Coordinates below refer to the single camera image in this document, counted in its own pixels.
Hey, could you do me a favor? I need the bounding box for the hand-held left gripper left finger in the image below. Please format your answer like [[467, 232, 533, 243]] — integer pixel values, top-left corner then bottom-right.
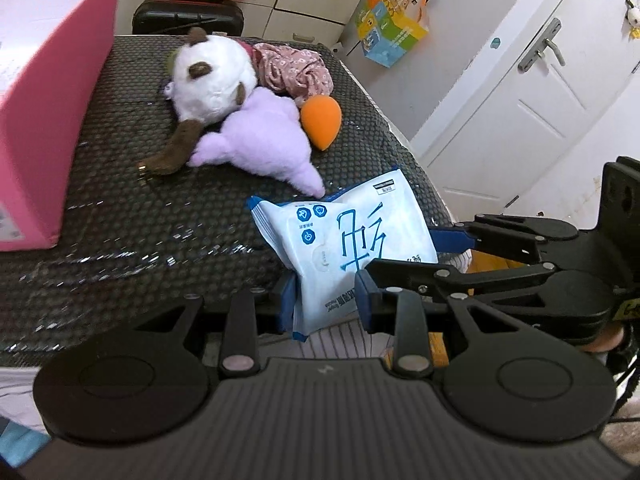
[[134, 274, 301, 380]]

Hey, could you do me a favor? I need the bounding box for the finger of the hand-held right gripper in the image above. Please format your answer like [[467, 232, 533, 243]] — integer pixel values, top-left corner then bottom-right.
[[356, 258, 560, 307], [429, 214, 551, 266]]

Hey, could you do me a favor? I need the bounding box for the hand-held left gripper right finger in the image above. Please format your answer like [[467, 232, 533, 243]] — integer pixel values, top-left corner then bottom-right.
[[354, 272, 531, 380]]

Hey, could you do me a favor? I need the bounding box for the blue white wipes packet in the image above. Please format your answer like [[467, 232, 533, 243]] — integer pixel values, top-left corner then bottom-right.
[[246, 167, 440, 343]]

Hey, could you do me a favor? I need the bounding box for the orange makeup sponge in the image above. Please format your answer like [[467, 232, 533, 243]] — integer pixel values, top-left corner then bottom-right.
[[300, 96, 343, 151]]

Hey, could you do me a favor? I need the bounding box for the purple plush toy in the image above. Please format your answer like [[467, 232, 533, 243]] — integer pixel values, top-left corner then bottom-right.
[[187, 87, 327, 197]]

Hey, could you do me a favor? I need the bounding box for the pink floral cloth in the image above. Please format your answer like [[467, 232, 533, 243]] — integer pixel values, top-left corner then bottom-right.
[[250, 42, 334, 106]]

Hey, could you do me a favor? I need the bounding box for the white panda plush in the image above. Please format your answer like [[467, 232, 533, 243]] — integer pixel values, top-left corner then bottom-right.
[[138, 27, 260, 176]]

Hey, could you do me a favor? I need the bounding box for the pink storage box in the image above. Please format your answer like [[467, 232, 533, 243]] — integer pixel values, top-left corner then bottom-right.
[[0, 0, 125, 252]]

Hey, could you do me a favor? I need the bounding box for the white door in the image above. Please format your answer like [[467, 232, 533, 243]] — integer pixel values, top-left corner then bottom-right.
[[410, 0, 640, 221]]

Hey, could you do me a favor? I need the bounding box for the black textured mat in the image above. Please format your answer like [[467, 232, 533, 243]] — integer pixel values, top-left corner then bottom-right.
[[0, 34, 453, 368]]

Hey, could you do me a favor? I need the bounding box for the colourful printed bag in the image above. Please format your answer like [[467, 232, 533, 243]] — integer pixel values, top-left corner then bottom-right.
[[354, 0, 431, 68]]

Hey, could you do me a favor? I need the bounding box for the small plush pendant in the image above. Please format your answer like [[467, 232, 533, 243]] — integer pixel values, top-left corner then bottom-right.
[[625, 0, 640, 41]]

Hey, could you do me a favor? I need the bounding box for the black suitcase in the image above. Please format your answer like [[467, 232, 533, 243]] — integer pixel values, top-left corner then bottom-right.
[[131, 0, 245, 37]]

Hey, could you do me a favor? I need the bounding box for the black cable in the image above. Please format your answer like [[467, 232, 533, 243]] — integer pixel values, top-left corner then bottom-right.
[[607, 345, 640, 423]]

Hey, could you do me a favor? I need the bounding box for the metal door handle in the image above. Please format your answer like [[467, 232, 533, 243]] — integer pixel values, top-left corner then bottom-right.
[[517, 18, 567, 73]]

